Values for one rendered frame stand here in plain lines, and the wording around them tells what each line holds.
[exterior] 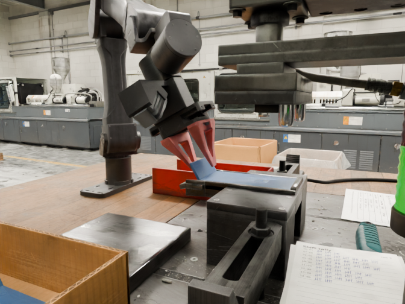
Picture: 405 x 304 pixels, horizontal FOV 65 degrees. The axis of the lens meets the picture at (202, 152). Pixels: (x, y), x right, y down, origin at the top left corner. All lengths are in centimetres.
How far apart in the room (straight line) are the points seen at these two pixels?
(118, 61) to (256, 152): 210
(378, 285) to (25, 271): 37
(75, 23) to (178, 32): 1021
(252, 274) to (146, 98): 27
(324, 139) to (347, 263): 461
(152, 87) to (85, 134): 695
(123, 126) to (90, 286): 51
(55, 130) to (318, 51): 786
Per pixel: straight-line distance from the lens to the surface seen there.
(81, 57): 1037
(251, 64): 42
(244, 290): 25
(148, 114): 44
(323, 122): 494
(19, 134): 927
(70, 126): 770
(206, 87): 553
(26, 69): 1241
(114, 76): 76
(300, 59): 42
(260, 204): 40
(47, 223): 62
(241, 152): 277
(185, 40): 47
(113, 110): 75
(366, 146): 493
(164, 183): 72
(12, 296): 41
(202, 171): 51
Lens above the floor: 111
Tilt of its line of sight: 9 degrees down
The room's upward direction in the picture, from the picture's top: straight up
